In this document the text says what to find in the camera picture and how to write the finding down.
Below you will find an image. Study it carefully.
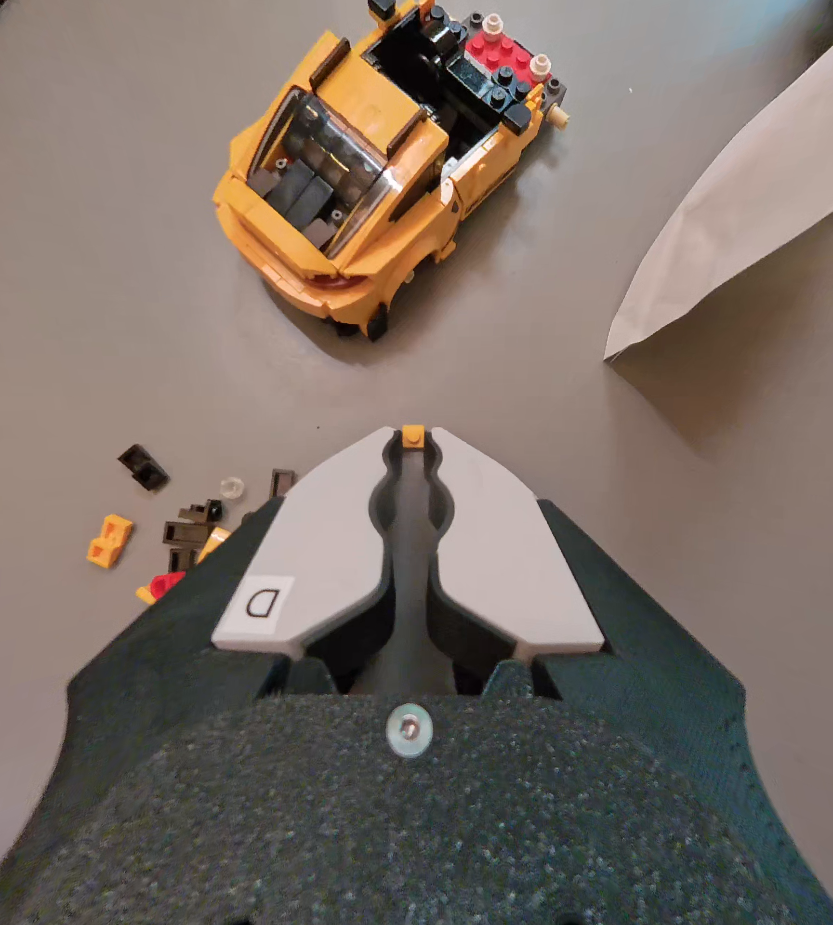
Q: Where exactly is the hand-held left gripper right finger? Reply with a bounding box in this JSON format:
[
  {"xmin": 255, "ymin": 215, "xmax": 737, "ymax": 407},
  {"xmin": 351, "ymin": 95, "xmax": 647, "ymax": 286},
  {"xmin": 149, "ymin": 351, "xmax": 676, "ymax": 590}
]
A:
[{"xmin": 425, "ymin": 426, "xmax": 605, "ymax": 685}]

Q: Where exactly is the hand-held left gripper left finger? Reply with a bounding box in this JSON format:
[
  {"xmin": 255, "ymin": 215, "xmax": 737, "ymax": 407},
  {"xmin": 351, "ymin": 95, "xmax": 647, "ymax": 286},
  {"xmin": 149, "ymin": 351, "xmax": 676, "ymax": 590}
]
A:
[{"xmin": 209, "ymin": 425, "xmax": 397, "ymax": 687}]

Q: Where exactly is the large pile of toy bricks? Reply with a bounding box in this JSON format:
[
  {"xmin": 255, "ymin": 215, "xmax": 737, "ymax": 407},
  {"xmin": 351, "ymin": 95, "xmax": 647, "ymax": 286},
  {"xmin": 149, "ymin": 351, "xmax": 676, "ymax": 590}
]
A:
[{"xmin": 86, "ymin": 443, "xmax": 296, "ymax": 607}]

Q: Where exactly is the torn white paper bag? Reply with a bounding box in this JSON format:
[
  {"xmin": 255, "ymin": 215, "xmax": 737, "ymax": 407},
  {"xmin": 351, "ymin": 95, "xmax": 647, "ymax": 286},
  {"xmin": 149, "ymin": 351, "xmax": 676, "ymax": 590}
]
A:
[{"xmin": 603, "ymin": 0, "xmax": 833, "ymax": 362}]

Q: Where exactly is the yellow toy brick car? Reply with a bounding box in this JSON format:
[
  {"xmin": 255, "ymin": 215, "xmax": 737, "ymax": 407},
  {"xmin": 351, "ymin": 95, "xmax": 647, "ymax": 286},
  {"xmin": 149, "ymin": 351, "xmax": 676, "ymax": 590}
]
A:
[{"xmin": 212, "ymin": 0, "xmax": 570, "ymax": 342}]

